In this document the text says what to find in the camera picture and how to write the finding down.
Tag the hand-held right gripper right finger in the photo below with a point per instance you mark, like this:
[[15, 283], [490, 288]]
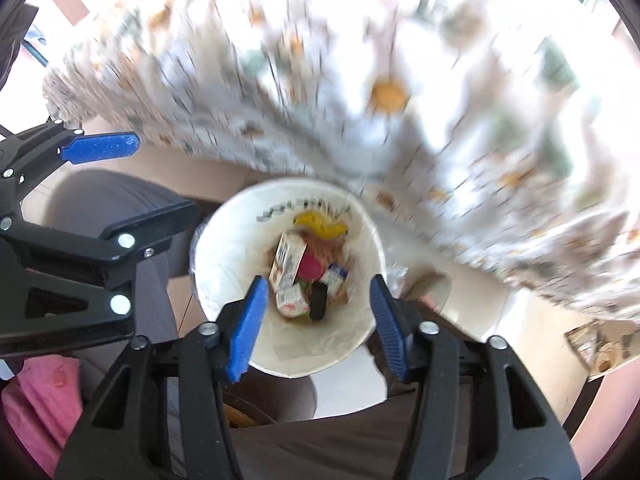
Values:
[[390, 330]]

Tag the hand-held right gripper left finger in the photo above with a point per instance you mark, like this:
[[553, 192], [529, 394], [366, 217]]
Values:
[[250, 330]]

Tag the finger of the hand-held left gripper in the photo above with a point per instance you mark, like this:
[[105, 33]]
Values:
[[100, 147], [65, 280]]

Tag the small white carton box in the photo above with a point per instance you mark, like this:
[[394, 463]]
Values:
[[290, 306]]

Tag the black foam cylinder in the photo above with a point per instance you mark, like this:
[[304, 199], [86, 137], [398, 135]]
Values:
[[317, 301]]

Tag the white brown milk carton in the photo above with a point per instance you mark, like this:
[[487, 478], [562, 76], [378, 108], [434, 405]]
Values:
[[287, 260]]

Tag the pink plastic cup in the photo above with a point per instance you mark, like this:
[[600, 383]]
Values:
[[312, 266]]

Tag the white round trash bin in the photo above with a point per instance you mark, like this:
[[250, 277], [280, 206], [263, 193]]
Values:
[[235, 240]]

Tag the white blue carton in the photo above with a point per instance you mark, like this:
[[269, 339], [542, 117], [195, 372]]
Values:
[[335, 276]]

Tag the pink cloth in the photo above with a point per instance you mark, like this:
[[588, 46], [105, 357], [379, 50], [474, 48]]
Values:
[[40, 400]]

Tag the yellow plastic item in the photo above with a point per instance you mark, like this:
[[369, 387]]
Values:
[[320, 224]]

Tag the brown cloth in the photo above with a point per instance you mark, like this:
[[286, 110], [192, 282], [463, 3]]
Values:
[[325, 440]]

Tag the floral bed blanket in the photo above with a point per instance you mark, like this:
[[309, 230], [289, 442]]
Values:
[[400, 85]]

